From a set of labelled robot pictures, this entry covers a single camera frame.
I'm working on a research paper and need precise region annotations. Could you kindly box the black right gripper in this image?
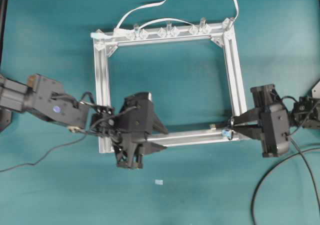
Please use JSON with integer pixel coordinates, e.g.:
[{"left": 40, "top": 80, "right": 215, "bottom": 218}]
[{"left": 232, "top": 84, "right": 290, "bottom": 158}]

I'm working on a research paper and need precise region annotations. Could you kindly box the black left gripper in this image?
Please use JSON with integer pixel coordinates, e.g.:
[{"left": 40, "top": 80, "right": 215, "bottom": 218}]
[{"left": 90, "top": 92, "right": 169, "bottom": 169}]

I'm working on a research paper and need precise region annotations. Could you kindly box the front right blue taped post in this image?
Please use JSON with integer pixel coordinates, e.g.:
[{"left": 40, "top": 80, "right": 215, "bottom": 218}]
[{"left": 221, "top": 129, "right": 234, "bottom": 141}]

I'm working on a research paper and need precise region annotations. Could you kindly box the far right metal post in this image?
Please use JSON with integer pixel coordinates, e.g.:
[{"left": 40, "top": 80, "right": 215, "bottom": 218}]
[{"left": 225, "top": 17, "right": 236, "bottom": 31}]

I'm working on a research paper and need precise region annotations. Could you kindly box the white flat cable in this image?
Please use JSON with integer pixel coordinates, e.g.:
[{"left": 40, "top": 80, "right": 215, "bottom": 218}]
[{"left": 112, "top": 0, "right": 241, "bottom": 35}]

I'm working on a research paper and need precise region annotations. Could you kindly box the metal standoff post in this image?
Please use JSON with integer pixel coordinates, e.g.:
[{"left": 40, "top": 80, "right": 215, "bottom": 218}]
[
  {"left": 166, "top": 21, "right": 173, "bottom": 37},
  {"left": 199, "top": 17, "right": 206, "bottom": 33}
]

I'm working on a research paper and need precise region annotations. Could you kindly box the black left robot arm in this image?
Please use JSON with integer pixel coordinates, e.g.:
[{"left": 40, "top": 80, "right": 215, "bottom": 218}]
[{"left": 0, "top": 74, "right": 169, "bottom": 170}]

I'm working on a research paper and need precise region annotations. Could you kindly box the aluminium extrusion square frame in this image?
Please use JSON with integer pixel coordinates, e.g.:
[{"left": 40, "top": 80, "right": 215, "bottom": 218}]
[{"left": 93, "top": 18, "right": 247, "bottom": 147}]

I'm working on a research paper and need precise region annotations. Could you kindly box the black vertical rail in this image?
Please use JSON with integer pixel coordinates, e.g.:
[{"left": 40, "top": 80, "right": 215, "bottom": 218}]
[{"left": 0, "top": 0, "right": 8, "bottom": 61}]

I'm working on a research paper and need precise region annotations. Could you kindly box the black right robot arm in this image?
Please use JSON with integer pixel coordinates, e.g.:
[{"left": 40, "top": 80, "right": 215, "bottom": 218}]
[{"left": 228, "top": 84, "right": 320, "bottom": 158}]

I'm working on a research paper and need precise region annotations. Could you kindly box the metal post with blue tape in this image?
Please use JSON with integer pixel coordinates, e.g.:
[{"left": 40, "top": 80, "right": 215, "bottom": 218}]
[{"left": 133, "top": 23, "right": 140, "bottom": 40}]

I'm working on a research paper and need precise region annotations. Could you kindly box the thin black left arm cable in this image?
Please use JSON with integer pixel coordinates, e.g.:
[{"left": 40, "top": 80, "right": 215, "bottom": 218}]
[{"left": 0, "top": 106, "right": 140, "bottom": 173}]

